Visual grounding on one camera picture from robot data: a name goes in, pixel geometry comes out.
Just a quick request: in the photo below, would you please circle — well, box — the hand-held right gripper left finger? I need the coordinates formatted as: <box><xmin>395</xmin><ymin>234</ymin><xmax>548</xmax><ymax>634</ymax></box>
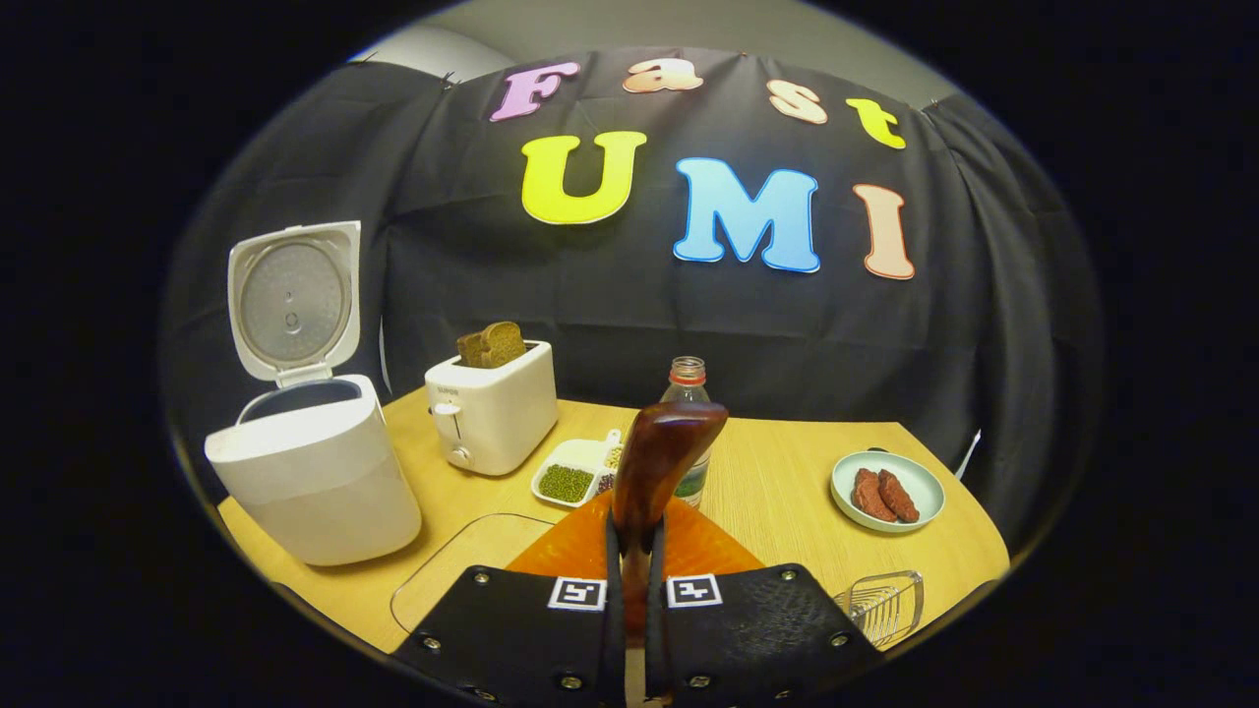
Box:
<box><xmin>391</xmin><ymin>490</ymin><xmax>628</xmax><ymax>708</ymax></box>

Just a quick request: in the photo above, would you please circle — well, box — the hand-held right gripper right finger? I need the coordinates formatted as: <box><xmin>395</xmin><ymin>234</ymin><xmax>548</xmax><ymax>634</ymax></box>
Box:
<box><xmin>644</xmin><ymin>495</ymin><xmax>883</xmax><ymax>707</ymax></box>

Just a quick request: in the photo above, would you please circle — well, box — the pile of white rice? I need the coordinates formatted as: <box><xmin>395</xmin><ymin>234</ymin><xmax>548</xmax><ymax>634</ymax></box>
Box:
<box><xmin>553</xmin><ymin>440</ymin><xmax>613</xmax><ymax>471</ymax></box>

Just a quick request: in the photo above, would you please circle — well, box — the wooden spoon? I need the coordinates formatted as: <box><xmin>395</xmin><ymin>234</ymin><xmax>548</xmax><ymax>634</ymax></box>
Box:
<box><xmin>610</xmin><ymin>401</ymin><xmax>730</xmax><ymax>645</ymax></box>

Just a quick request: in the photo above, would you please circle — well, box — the white rice cooker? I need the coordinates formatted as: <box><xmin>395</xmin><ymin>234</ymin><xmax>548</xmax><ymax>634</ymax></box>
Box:
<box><xmin>205</xmin><ymin>221</ymin><xmax>422</xmax><ymax>566</ymax></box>

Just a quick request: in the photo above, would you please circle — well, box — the pile of green mung beans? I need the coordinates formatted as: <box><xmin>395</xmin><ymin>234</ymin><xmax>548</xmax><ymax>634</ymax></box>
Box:
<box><xmin>538</xmin><ymin>464</ymin><xmax>596</xmax><ymax>502</ymax></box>

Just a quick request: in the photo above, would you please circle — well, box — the red meat slice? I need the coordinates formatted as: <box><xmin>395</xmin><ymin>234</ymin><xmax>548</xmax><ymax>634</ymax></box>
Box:
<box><xmin>878</xmin><ymin>470</ymin><xmax>921</xmax><ymax>524</ymax></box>
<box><xmin>852</xmin><ymin>468</ymin><xmax>898</xmax><ymax>522</ymax></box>

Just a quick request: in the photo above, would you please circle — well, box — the white divided dish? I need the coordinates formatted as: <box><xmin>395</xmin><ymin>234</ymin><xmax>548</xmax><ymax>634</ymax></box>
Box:
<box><xmin>531</xmin><ymin>430</ymin><xmax>626</xmax><ymax>509</ymax></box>

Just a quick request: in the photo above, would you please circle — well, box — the white toaster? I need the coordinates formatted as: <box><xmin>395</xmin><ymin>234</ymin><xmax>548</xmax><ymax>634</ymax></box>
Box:
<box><xmin>425</xmin><ymin>341</ymin><xmax>559</xmax><ymax>477</ymax></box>

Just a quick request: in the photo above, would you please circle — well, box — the teal plate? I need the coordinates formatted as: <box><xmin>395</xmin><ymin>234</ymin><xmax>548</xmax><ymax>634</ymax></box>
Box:
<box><xmin>831</xmin><ymin>450</ymin><xmax>945</xmax><ymax>534</ymax></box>

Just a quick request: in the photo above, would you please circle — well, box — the clear plastic bottle red cap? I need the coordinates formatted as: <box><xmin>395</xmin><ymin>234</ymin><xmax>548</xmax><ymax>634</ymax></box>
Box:
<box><xmin>661</xmin><ymin>356</ymin><xmax>711</xmax><ymax>507</ymax></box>

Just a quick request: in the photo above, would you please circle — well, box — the black backdrop cloth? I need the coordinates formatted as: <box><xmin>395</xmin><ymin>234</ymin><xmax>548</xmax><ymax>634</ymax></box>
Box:
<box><xmin>162</xmin><ymin>44</ymin><xmax>1103</xmax><ymax>552</ymax></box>

